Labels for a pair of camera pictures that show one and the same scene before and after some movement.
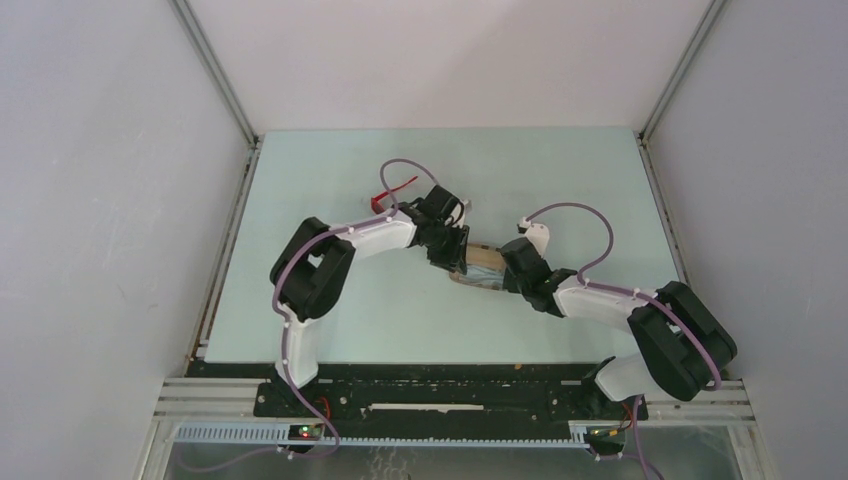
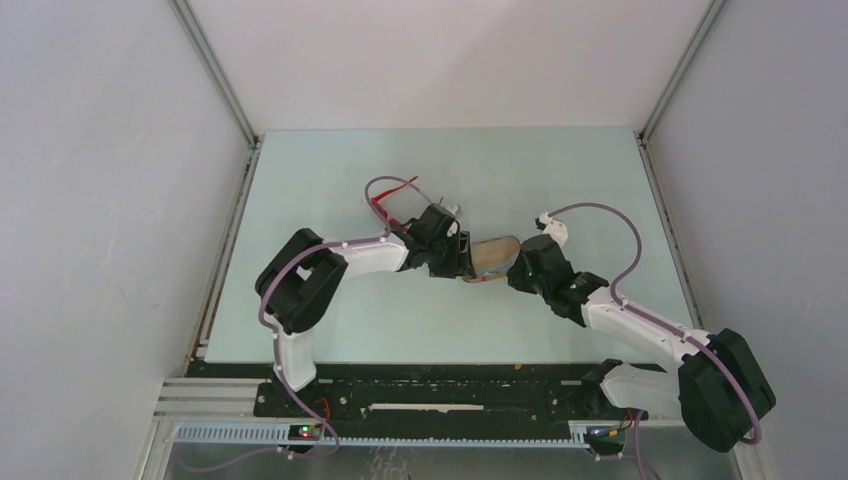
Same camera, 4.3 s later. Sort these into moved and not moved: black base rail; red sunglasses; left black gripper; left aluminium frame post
Moved: left black gripper
Not moved: left aluminium frame post; red sunglasses; black base rail
